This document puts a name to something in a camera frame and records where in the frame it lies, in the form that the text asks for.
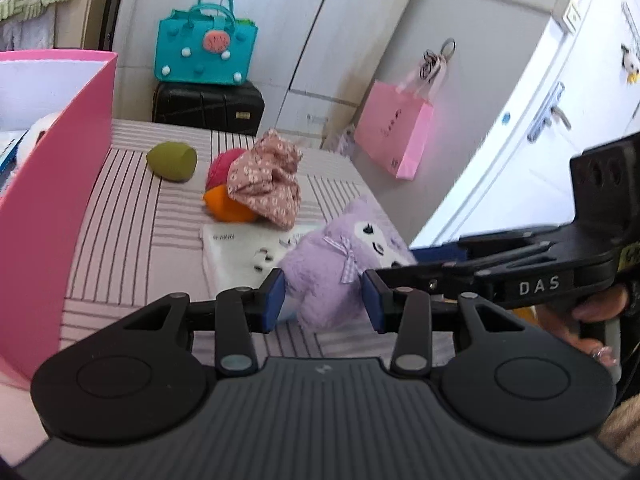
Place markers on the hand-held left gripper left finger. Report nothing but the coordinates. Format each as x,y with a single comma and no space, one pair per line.
272,300

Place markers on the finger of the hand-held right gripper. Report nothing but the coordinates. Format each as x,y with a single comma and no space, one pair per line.
440,254
425,275

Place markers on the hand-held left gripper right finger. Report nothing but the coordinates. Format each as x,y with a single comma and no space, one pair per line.
372,300

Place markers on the purple plush toy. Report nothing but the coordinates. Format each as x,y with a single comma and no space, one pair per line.
325,270

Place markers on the orange plush ball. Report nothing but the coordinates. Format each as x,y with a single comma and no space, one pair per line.
230,207

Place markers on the floral fabric pouch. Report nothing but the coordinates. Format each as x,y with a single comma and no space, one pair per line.
265,180

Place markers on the pink cardboard box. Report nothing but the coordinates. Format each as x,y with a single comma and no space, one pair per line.
55,235

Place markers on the white plush cat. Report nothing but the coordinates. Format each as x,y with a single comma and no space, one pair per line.
37,135

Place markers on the blue tissue pack large print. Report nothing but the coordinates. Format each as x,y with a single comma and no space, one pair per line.
7,152

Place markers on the person's right hand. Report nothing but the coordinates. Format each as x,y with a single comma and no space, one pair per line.
595,310

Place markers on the pink paper bag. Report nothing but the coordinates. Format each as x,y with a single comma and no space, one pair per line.
395,130

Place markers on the pink plush ball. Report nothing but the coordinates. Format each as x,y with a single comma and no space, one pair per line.
222,172

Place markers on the white door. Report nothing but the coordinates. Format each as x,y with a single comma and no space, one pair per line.
525,135

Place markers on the clear snack bag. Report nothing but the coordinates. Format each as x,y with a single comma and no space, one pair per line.
345,142

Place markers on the striped tablecloth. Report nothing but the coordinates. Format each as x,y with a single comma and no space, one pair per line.
130,220

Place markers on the green plush toy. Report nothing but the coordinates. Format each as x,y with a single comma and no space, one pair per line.
172,160

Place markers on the white duck plush pendant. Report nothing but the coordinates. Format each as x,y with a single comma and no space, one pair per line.
631,62

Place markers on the black suitcase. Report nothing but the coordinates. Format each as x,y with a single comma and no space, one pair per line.
210,107

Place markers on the teal felt handbag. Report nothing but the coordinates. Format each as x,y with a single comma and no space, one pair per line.
200,60

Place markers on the white wardrobe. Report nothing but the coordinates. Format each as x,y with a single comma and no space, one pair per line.
310,35

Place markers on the fluffy white pajama pants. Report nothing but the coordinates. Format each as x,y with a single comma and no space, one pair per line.
20,30

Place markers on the wall light switch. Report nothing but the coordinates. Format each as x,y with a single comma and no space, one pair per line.
570,15

